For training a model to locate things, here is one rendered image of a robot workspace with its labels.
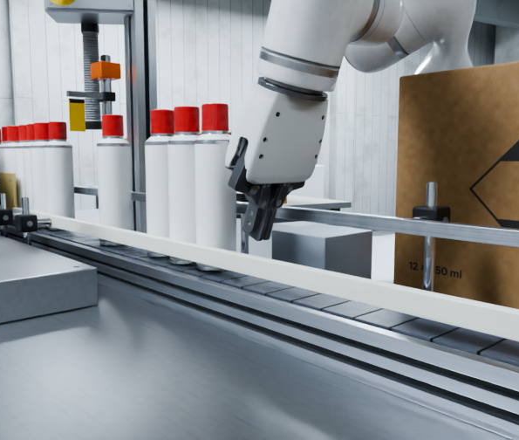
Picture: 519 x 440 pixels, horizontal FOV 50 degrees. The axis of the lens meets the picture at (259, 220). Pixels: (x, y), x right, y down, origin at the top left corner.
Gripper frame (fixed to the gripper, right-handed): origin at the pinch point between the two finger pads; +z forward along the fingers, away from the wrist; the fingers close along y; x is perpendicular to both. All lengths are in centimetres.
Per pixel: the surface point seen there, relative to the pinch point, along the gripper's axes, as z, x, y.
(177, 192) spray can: 2.0, -13.0, 2.5
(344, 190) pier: 172, -363, -503
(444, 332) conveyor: -2.0, 25.4, 1.7
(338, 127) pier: 98, -392, -493
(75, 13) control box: -12, -64, -4
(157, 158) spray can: 0.0, -20.0, 1.8
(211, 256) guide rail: 5.1, -1.9, 4.2
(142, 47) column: -9, -55, -14
